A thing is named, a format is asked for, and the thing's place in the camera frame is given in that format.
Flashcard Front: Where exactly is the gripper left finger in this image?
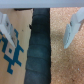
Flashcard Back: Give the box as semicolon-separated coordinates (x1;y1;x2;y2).
0;12;17;47

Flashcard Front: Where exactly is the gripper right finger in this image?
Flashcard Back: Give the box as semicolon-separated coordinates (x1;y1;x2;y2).
63;8;84;50

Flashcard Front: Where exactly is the wooden drawer box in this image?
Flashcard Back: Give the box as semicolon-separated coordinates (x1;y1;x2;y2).
0;8;35;84

